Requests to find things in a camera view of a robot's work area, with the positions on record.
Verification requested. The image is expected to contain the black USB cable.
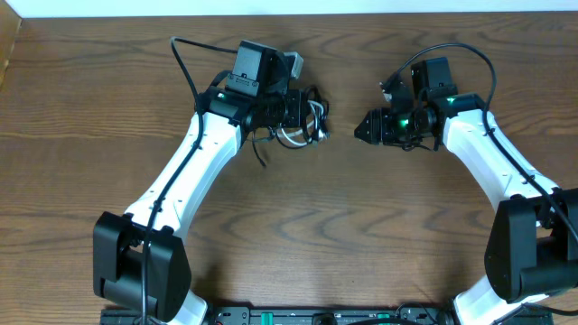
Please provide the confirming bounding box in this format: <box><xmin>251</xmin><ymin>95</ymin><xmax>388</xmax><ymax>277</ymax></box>
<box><xmin>250</xmin><ymin>85</ymin><xmax>331</xmax><ymax>169</ymax></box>

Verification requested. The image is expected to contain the white USB cable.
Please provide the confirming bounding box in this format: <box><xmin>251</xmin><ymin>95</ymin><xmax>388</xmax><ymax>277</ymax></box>
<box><xmin>279</xmin><ymin>99</ymin><xmax>330</xmax><ymax>148</ymax></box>

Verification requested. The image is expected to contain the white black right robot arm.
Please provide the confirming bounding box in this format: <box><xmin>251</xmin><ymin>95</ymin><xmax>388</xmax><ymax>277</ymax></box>
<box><xmin>354</xmin><ymin>57</ymin><xmax>577</xmax><ymax>324</ymax></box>

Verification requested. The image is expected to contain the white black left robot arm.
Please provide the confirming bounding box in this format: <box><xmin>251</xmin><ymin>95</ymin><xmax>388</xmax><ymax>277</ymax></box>
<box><xmin>93</xmin><ymin>41</ymin><xmax>307</xmax><ymax>324</ymax></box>

